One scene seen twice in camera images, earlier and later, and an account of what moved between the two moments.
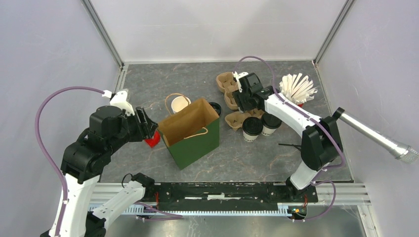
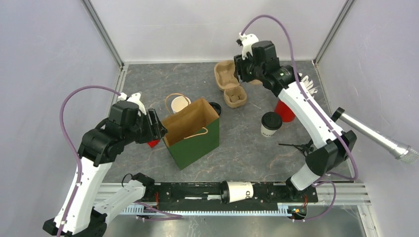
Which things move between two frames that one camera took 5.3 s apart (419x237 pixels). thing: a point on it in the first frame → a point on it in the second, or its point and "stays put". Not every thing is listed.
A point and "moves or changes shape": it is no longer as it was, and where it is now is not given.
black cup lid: [216, 107] stays put
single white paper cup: [267, 131] stays put
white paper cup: [249, 138] → [238, 191]
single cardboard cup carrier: [235, 119] moves or changes shape
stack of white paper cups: [180, 103] stays put
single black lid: [271, 121] stays put
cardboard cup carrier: [226, 82] moves or changes shape
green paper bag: [192, 135] stays put
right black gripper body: [243, 102] → [246, 70]
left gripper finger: [148, 126] → [158, 129]
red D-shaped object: [152, 142] stays put
